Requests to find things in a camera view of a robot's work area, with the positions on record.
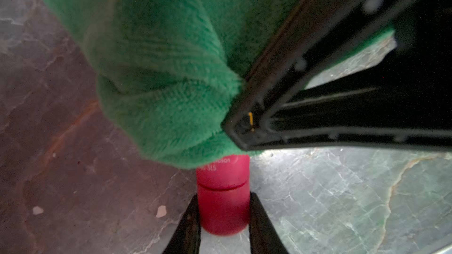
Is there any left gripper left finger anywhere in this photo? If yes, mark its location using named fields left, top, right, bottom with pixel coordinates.
left=163, top=195, right=201, bottom=254

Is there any dark red tube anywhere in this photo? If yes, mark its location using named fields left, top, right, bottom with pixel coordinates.
left=196, top=155, right=250, bottom=236

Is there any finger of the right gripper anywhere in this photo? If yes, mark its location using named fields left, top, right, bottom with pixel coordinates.
left=222, top=0, right=452, bottom=151

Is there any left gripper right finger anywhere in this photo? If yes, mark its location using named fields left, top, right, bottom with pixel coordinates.
left=248, top=192, right=288, bottom=254

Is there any green microfiber cloth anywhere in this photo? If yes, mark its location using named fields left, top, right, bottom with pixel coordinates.
left=23, top=0, right=396, bottom=169

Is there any aluminium front rail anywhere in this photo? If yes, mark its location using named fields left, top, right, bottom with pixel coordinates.
left=417, top=235, right=452, bottom=254

